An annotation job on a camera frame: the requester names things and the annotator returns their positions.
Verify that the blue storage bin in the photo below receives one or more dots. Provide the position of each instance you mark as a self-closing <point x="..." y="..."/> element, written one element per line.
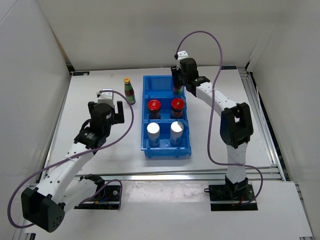
<point x="159" y="86"/>
<point x="165" y="148"/>
<point x="165" y="110"/>

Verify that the aluminium rail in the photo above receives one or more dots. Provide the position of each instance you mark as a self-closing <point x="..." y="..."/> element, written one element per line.
<point x="263" y="123"/>
<point x="269" y="173"/>
<point x="20" y="233"/>

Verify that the blue far storage bin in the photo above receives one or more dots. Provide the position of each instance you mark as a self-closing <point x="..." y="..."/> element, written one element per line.
<point x="159" y="86"/>

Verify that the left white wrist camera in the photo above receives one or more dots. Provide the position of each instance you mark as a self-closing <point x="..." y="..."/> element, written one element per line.
<point x="105" y="97"/>

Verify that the aluminium front rail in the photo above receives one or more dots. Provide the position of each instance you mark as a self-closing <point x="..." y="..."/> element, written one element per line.
<point x="269" y="173"/>

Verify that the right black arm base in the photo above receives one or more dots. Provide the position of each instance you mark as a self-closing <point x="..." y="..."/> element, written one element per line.
<point x="221" y="200"/>

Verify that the blue middle storage bin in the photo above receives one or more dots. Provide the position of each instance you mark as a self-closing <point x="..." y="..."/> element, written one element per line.
<point x="165" y="110"/>

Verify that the aluminium right rail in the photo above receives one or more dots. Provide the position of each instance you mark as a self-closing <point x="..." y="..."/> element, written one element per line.
<point x="263" y="123"/>

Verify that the yellow-capped sauce bottle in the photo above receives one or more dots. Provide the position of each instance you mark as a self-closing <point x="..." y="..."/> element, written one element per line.
<point x="178" y="90"/>
<point x="129" y="91"/>

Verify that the silver-lid bead jar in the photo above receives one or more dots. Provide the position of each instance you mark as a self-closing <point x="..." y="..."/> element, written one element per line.
<point x="176" y="132"/>
<point x="153" y="132"/>

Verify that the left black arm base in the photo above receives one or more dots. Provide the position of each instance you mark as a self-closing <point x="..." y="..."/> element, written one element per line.
<point x="109" y="195"/>

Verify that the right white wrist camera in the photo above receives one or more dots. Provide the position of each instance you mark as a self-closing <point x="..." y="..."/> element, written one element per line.
<point x="179" y="56"/>

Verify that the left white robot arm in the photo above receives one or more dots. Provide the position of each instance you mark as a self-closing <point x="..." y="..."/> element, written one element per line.
<point x="47" y="204"/>

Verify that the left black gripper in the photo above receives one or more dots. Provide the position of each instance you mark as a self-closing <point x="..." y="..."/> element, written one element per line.
<point x="119" y="116"/>

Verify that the blue near storage bin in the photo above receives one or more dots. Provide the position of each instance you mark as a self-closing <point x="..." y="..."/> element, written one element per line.
<point x="165" y="148"/>

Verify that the aluminium left rail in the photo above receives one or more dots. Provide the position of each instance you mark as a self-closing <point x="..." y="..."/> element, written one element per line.
<point x="20" y="233"/>

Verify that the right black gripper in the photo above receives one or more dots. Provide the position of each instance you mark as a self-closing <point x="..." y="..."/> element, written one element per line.
<point x="175" y="73"/>

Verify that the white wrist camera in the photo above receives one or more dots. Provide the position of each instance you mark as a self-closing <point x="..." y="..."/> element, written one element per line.
<point x="179" y="56"/>
<point x="105" y="97"/>

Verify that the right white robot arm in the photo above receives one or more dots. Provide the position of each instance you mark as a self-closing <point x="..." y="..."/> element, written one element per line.
<point x="236" y="127"/>

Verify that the red-lid chili jar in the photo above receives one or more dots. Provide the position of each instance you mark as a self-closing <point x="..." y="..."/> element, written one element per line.
<point x="177" y="107"/>
<point x="154" y="109"/>

